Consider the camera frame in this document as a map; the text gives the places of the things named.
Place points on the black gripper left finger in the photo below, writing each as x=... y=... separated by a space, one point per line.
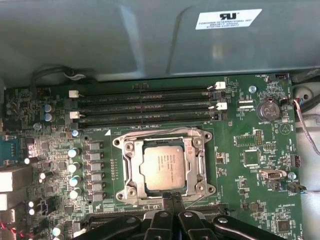
x=160 y=225

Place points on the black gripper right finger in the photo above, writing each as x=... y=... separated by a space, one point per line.
x=187 y=225

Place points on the thin metal locking lever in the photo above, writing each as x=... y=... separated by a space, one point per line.
x=150 y=199
x=155 y=131

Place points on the metal socket cover frame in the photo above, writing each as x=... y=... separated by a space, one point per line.
x=193 y=170

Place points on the silver CPU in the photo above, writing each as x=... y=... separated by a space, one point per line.
x=162 y=167

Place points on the CPU socket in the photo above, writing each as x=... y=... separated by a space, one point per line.
x=128 y=150

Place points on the RAM slot with white latches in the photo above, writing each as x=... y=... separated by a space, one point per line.
x=150 y=110
x=150 y=91

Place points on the grey square choke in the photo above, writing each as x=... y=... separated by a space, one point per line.
x=95 y=198
x=94 y=188
x=94 y=157
x=94 y=146
x=94 y=167
x=94 y=178

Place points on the green motherboard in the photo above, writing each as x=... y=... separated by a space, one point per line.
x=225 y=150

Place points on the silver electrolytic capacitor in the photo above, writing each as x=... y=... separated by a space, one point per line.
x=50 y=118
x=75 y=181
x=48 y=108
x=74 y=152
x=76 y=133
x=73 y=167
x=75 y=193

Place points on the silver internal USB port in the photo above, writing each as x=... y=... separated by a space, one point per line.
x=271 y=175

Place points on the silver board screw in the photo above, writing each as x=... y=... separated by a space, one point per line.
x=292 y=175
x=252 y=89

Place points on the silver coin battery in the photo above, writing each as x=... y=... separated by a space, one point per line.
x=268 y=109

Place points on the silver port block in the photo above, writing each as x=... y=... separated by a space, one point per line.
x=15 y=180

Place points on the black PC case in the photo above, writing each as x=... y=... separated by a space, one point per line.
x=100 y=37

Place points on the white certification label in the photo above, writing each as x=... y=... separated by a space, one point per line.
x=228 y=19

